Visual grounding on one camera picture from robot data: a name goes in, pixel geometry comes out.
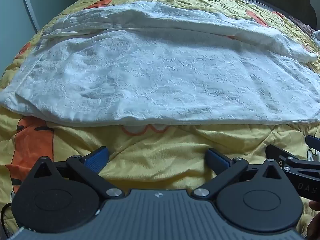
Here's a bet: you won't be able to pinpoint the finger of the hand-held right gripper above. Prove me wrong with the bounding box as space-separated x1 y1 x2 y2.
305 135 320 155
265 144 320 174

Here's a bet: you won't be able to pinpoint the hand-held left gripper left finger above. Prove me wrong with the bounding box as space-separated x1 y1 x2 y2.
28 146 126 201

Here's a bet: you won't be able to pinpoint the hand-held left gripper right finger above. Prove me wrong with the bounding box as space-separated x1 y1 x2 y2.
191 148 287 202

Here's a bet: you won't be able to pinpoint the white textured pants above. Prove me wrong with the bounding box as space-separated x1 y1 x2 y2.
0 0 320 128

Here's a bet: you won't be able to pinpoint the person's right hand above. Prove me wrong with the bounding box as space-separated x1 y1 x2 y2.
307 201 320 237

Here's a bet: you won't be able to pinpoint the yellow printed blanket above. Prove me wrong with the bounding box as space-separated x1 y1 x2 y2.
0 0 320 240

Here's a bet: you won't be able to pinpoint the brown cloth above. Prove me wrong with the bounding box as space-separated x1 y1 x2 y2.
287 15 314 33

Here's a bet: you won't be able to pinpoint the pale green wardrobe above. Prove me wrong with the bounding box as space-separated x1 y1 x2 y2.
0 0 84 69

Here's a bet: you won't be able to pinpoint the black cable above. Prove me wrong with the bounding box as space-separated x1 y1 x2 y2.
0 202 14 240

